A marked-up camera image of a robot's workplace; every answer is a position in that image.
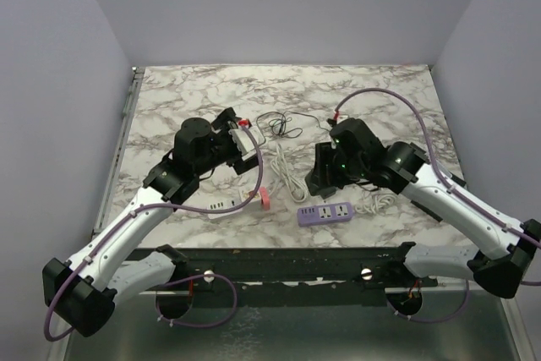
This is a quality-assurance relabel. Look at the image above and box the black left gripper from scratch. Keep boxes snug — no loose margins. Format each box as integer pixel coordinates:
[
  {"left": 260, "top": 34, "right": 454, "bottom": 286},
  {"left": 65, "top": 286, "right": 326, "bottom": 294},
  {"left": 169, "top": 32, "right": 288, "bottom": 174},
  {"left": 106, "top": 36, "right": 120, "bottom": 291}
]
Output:
[{"left": 195, "top": 108, "right": 263, "bottom": 176}]

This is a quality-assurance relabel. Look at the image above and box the purple power strip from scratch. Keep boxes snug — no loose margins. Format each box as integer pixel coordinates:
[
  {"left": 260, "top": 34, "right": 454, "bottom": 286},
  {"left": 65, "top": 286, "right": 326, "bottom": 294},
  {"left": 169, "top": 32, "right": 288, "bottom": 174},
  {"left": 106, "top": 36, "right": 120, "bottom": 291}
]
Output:
[{"left": 297, "top": 202, "right": 354, "bottom": 227}]

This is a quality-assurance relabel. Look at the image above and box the thin black cable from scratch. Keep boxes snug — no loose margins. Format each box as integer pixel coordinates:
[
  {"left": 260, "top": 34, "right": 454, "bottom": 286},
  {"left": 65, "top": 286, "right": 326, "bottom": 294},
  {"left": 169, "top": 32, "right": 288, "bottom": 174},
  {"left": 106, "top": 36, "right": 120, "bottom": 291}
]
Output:
[{"left": 255, "top": 111, "right": 335, "bottom": 140}]

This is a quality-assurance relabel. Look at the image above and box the white power strip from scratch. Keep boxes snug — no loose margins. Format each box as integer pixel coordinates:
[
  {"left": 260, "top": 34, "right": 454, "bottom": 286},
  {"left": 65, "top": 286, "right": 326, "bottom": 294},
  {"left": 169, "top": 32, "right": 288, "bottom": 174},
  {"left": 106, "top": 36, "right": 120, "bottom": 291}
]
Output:
[{"left": 207, "top": 197, "right": 242, "bottom": 221}]

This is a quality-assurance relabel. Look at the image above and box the pink plug adapter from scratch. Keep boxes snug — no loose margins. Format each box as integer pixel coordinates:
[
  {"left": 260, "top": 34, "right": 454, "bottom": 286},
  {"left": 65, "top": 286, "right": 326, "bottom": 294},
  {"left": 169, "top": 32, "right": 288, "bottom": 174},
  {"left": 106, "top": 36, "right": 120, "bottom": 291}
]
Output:
[{"left": 259, "top": 187, "right": 271, "bottom": 211}]

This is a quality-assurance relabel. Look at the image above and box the white cube socket adapter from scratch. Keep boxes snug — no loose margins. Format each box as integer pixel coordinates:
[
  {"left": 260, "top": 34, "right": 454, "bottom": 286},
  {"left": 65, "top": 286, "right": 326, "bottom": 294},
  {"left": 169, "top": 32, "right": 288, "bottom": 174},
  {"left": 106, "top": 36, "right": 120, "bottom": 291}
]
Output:
[{"left": 239, "top": 189, "right": 261, "bottom": 209}]

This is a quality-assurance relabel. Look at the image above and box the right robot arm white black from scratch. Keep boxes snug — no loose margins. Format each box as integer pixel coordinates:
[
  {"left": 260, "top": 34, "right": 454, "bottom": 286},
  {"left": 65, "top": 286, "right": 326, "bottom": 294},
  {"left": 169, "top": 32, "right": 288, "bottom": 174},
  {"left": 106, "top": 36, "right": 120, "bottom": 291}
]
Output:
[{"left": 305, "top": 118, "right": 540, "bottom": 298}]

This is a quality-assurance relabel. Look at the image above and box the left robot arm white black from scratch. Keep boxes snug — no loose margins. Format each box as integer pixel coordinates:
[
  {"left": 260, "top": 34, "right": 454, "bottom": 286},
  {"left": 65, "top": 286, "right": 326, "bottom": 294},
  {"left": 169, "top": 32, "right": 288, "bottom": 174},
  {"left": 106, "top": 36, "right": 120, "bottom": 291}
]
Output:
[{"left": 42, "top": 107, "right": 265, "bottom": 342}]

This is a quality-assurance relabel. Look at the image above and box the black mat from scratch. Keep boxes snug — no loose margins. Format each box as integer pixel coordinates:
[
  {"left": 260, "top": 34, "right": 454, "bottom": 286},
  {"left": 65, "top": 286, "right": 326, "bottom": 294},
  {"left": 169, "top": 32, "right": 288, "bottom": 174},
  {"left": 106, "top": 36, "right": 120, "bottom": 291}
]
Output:
[{"left": 405, "top": 167, "right": 463, "bottom": 223}]

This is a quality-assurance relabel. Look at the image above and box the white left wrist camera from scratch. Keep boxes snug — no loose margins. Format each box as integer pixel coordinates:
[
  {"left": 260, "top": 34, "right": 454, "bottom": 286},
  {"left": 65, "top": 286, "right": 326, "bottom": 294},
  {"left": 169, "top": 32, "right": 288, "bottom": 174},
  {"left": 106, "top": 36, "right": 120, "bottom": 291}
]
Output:
[{"left": 229, "top": 125, "right": 266, "bottom": 156}]

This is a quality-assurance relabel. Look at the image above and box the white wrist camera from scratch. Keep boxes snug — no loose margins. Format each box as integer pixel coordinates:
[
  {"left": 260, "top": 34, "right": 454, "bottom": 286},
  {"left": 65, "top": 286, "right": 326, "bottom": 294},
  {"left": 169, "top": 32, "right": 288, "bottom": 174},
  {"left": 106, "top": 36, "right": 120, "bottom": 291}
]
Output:
[
  {"left": 330, "top": 112, "right": 350, "bottom": 127},
  {"left": 229, "top": 125, "right": 266, "bottom": 156}
]

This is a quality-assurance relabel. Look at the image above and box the white coiled power cord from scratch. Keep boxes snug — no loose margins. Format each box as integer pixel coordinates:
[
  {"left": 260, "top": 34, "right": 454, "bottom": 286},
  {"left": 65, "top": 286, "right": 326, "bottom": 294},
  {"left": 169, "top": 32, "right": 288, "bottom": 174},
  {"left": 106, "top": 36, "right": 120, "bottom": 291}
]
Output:
[{"left": 270, "top": 143, "right": 309, "bottom": 204}]

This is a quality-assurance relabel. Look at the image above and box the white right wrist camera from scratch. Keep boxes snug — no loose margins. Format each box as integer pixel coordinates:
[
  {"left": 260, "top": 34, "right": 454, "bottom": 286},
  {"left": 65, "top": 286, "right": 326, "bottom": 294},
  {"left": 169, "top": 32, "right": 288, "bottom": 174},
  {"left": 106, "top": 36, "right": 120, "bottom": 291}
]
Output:
[{"left": 330, "top": 112, "right": 350, "bottom": 127}]

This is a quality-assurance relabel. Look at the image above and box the white purple strip cord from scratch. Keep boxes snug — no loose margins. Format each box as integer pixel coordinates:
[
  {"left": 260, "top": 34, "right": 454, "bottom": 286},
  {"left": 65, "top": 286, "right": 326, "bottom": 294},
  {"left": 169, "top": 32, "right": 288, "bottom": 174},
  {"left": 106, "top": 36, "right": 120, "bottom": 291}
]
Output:
[{"left": 353, "top": 191, "right": 396, "bottom": 215}]

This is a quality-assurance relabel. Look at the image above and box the black mounting base rail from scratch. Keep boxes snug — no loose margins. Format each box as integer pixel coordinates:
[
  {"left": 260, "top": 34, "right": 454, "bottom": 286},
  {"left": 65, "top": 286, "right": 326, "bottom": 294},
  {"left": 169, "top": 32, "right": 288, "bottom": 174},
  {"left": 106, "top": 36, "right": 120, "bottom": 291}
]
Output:
[{"left": 158, "top": 243, "right": 418, "bottom": 308}]

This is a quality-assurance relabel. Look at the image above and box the aluminium frame left rail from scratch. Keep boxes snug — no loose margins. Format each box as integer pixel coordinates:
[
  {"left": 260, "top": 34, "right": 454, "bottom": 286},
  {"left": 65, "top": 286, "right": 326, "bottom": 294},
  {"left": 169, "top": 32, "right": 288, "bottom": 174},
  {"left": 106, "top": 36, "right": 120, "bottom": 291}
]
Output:
[{"left": 90, "top": 66, "right": 146, "bottom": 238}]

